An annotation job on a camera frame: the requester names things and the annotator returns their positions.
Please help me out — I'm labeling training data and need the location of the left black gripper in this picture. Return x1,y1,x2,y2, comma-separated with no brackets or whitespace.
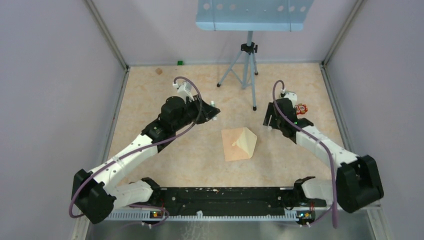
173,93,220,132

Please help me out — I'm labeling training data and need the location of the peach envelope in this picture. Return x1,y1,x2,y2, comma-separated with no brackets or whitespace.
221,127,246,162

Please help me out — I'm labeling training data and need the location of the green white glue stick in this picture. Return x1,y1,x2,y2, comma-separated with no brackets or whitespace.
210,100,220,121

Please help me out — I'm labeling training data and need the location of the cream paper letter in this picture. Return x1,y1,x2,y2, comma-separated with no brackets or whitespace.
235,127,258,160

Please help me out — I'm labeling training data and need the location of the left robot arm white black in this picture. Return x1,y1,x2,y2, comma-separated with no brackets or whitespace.
68,95,221,224

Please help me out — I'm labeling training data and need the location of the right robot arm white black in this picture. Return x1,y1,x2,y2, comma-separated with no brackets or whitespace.
263,97,385,213

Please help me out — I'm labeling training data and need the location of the red toy block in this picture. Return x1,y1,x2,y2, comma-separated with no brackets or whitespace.
295,103,309,115

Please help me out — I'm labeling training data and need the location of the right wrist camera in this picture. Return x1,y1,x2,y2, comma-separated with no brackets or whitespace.
280,90,298,105

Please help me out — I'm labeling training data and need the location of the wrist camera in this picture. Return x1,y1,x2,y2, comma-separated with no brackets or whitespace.
280,90,298,105
172,80,194,103

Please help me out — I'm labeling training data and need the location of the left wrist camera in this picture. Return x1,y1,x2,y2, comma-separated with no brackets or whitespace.
172,80,194,103

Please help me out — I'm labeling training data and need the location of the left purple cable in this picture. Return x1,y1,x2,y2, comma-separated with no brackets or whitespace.
68,76,204,229

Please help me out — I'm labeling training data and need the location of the purple cable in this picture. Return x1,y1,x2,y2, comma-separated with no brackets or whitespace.
272,79,339,229
68,76,204,229

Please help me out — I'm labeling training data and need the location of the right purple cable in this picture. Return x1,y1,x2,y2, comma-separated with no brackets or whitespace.
272,79,339,229

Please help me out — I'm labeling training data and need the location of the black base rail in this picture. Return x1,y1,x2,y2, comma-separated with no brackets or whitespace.
129,185,327,218

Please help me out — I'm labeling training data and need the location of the white cable duct strip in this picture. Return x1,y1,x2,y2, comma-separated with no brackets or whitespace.
106,209,299,222

